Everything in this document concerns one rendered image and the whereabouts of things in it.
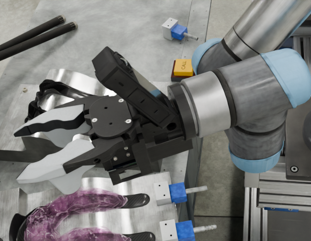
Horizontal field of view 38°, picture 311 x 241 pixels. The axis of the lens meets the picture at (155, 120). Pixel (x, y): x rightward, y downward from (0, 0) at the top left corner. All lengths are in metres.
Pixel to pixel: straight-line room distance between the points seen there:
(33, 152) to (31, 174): 0.83
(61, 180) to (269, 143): 0.27
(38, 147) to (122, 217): 0.33
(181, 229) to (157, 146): 0.56
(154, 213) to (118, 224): 0.09
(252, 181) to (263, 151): 0.46
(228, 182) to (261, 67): 1.65
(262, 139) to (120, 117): 0.19
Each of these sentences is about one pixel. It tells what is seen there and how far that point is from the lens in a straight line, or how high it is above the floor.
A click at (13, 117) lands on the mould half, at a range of 1.46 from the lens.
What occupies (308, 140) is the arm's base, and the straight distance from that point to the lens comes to 1.01.
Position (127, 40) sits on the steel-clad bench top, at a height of 0.80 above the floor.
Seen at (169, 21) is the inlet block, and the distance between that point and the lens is 1.63.
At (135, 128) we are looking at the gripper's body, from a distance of 0.52.
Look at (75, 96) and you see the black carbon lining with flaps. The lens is 1.37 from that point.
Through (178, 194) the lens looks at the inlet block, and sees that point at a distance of 1.15.
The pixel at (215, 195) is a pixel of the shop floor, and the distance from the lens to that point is 2.14.
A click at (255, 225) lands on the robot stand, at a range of 1.82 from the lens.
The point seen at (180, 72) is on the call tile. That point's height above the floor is 0.83.
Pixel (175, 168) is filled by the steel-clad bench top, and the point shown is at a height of 0.80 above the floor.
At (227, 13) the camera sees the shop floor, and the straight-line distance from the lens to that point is 3.02.
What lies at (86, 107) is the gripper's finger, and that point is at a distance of 0.57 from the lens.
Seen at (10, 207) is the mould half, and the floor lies 0.91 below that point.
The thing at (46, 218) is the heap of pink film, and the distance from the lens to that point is 1.17.
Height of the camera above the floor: 1.87
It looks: 50 degrees down
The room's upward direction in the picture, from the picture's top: 12 degrees counter-clockwise
